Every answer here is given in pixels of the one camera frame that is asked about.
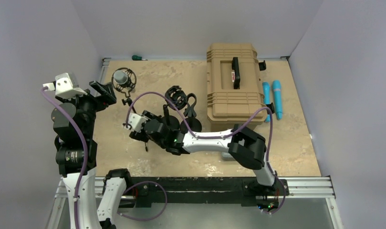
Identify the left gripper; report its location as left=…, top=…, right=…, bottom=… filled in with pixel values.
left=56, top=80, right=115, bottom=137

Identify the silver microphone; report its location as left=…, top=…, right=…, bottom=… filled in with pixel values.
left=113, top=70, right=129, bottom=85

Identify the tripod stand with shock mount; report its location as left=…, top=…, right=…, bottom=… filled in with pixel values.
left=111, top=67, right=148, bottom=151

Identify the round base shock mount stand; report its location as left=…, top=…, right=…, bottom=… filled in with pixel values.
left=162, top=85, right=188, bottom=129

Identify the round base clip stand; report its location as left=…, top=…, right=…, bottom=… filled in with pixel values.
left=183, top=93, right=202, bottom=132

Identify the tan tool case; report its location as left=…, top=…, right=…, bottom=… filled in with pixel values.
left=207, top=43, right=266, bottom=132

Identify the blue microphone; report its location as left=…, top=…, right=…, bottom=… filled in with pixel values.
left=262, top=82, right=274, bottom=113
left=272, top=80, right=283, bottom=120

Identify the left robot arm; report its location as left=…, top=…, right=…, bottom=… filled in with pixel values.
left=51, top=79, right=133, bottom=229

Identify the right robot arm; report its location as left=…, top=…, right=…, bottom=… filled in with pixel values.
left=124, top=113, right=286, bottom=196

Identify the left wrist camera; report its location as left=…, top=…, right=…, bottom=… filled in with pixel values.
left=42, top=73, right=88, bottom=100

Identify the green object at wall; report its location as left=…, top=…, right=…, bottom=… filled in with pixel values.
left=131, top=55, right=147, bottom=61

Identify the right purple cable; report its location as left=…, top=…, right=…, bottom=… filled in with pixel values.
left=125, top=92, right=287, bottom=216

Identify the purple cable loop on frame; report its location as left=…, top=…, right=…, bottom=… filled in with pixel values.
left=116, top=180, right=168, bottom=222

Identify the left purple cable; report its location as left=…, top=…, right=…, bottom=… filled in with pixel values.
left=40, top=86, right=89, bottom=229

